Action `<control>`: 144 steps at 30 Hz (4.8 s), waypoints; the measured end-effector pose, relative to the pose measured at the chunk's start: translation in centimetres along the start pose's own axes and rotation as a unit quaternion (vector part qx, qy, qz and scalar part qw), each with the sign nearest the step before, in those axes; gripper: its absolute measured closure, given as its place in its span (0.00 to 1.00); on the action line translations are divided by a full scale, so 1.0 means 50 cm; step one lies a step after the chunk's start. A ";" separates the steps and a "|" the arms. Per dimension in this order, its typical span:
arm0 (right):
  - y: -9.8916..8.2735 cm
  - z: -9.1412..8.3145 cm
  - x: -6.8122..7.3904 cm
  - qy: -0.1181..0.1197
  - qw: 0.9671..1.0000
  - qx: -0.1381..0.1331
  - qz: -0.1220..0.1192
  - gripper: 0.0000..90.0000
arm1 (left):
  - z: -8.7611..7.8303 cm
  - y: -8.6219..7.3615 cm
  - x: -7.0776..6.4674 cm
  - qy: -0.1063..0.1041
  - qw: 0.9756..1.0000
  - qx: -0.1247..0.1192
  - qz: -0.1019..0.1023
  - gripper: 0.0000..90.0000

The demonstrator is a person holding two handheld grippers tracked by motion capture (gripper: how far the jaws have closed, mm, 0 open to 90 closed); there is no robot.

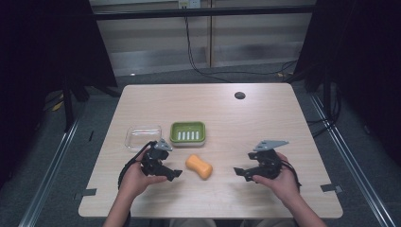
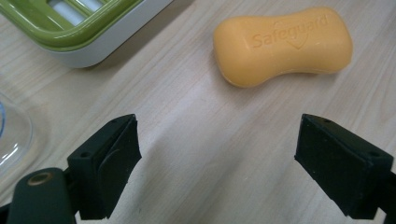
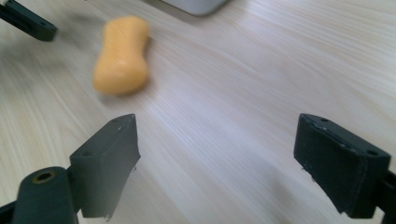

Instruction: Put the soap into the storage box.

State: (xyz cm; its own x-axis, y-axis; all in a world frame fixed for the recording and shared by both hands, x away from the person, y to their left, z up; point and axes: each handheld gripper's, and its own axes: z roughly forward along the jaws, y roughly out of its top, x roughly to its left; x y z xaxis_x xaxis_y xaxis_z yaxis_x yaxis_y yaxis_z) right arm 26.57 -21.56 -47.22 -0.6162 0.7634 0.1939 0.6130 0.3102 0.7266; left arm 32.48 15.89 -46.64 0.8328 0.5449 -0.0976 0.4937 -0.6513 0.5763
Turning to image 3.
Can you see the white container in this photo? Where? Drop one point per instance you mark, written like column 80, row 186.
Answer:
column 194, row 5

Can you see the orange peanut-shaped sponge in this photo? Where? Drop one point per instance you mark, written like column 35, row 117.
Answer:
column 122, row 56

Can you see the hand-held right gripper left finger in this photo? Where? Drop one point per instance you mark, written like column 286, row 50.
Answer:
column 102, row 165

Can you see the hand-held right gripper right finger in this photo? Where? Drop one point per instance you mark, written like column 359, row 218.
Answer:
column 339, row 168

